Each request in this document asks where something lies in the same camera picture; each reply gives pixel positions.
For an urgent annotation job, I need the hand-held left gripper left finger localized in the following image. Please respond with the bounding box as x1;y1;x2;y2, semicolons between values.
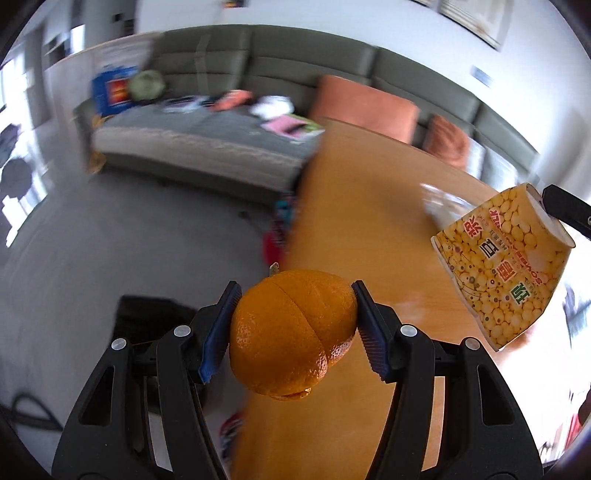
52;280;243;480

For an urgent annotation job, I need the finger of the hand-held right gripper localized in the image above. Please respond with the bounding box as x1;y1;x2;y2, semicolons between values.
542;185;591;238

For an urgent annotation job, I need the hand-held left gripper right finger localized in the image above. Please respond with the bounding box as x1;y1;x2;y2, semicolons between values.
351;280;543;480

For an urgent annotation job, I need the orange fruit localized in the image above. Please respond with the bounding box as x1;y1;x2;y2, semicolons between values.
229;270;358;401

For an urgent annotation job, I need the yellow printed paper cup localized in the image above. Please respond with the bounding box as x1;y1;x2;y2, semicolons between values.
431;183;576;352

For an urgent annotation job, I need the wide grey ribbed cushion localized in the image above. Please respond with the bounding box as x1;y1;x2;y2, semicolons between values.
482;150;522;191

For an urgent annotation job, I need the narrow grey ribbed cushion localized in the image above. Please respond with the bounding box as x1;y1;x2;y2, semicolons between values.
465;138;488;181

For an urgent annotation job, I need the red and blue toy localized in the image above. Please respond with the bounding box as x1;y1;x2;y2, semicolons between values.
263;194;301;268

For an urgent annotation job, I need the clear plastic wrapper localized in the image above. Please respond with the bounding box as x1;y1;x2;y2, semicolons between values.
421;182;468;223

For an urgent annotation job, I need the small orange cushion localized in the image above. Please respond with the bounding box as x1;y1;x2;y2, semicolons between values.
424;115;472;169

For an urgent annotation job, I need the pink and green book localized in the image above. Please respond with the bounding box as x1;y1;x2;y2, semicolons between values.
261;114;326;139

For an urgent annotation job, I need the large orange cushion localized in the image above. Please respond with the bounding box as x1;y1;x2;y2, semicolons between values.
309;75;421;144

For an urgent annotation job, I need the orange plush toy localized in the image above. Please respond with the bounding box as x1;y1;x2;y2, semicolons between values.
212;90;254;112

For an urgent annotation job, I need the white plush toy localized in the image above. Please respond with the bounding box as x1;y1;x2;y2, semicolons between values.
252;95;295;118

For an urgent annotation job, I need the green hat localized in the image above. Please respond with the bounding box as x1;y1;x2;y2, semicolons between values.
128;70;166;102

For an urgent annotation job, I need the blue bag with red label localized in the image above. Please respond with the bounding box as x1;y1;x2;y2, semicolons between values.
91;66;139;116

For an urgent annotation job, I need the grey-green sofa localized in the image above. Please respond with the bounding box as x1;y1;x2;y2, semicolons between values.
74;25;541;206

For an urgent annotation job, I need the black cable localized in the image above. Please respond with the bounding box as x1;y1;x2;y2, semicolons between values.
9;392;62;431

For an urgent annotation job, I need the framed wall poster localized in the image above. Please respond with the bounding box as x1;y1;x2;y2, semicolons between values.
411;0;515;51

